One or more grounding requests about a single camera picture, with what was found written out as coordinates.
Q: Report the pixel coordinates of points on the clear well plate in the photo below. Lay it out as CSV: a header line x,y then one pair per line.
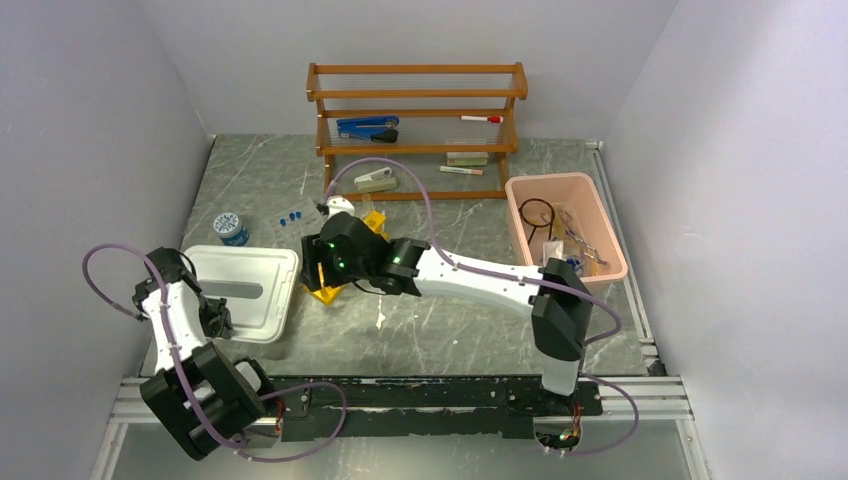
x,y
288,237

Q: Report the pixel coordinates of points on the yellow test tube rack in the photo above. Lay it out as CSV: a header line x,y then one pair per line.
x,y
374,223

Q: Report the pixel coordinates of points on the large clear glass tube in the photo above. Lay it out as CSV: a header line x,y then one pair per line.
x,y
366,205

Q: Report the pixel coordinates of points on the wooden shelf rack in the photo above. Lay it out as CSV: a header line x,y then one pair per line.
x,y
428,99

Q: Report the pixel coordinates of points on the blue black clamp tool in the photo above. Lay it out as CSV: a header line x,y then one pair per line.
x,y
376,129

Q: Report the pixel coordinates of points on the orange white pen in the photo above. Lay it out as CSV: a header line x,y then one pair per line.
x,y
461,170

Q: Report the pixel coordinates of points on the white green box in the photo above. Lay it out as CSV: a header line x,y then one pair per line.
x,y
467,159

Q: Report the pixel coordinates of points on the white plastic lid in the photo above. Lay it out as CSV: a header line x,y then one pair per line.
x,y
256,283

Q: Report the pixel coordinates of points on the blue white tape roll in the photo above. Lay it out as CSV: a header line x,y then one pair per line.
x,y
230,229

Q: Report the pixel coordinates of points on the red white marker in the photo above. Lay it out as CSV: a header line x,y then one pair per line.
x,y
495,119

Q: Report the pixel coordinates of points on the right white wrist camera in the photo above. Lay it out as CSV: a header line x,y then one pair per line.
x,y
335,205

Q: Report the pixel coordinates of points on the clear plastic bag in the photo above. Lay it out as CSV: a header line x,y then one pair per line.
x,y
552,249

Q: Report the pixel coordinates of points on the pink plastic bin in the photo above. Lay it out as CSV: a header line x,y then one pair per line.
x,y
531,201

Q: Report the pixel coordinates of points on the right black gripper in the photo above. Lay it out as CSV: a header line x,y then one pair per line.
x,y
314,251

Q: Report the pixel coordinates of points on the metal crucible tongs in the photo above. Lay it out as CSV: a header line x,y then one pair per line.
x,y
565,229

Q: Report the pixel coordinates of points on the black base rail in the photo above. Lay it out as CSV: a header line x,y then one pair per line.
x,y
510,406

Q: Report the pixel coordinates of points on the white stapler on block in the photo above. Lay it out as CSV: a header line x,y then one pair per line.
x,y
378,180

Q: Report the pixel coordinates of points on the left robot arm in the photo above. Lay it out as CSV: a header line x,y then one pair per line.
x,y
198,394

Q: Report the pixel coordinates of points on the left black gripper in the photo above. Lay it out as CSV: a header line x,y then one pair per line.
x,y
219,324

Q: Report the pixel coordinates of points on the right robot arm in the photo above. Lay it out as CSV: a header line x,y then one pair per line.
x,y
551,298

